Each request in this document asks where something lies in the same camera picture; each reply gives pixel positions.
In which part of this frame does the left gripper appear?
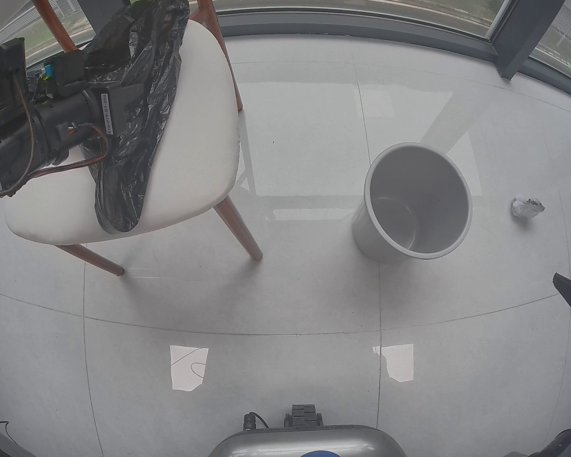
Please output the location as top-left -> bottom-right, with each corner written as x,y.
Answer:
31,76 -> 142,166

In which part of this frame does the window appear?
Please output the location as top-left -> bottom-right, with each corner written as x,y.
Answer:
0,0 -> 571,104

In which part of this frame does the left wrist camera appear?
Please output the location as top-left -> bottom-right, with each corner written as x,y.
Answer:
42,50 -> 85,95

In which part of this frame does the white wooden-legged chair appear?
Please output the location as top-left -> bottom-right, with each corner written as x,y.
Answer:
0,0 -> 264,277

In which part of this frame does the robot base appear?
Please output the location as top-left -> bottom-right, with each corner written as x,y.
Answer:
209,403 -> 408,457

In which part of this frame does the white trash bin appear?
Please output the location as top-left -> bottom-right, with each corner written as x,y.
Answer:
351,143 -> 474,263

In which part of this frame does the black plastic bag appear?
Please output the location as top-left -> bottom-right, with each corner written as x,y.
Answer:
82,0 -> 191,235

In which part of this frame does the white paper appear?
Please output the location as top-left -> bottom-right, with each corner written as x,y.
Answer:
511,195 -> 547,220

